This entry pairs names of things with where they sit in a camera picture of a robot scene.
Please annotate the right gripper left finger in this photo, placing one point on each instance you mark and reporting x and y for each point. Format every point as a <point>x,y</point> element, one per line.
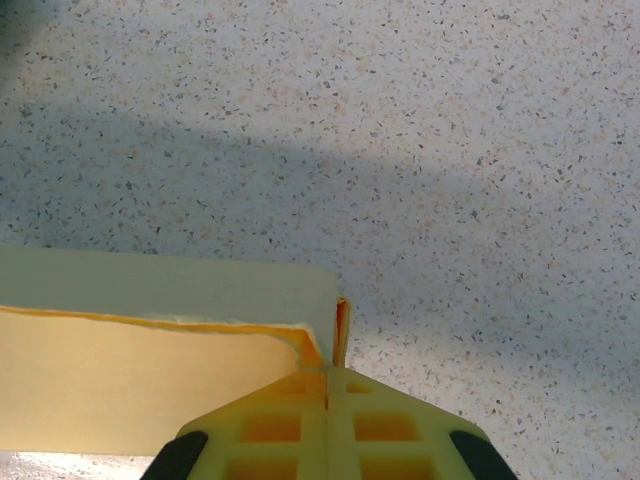
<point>270,450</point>

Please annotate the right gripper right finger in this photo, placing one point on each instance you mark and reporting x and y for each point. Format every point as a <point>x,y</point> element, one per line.
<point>390,450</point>

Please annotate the orange paper box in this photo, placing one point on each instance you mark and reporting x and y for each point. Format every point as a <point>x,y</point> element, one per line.
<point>150,380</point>

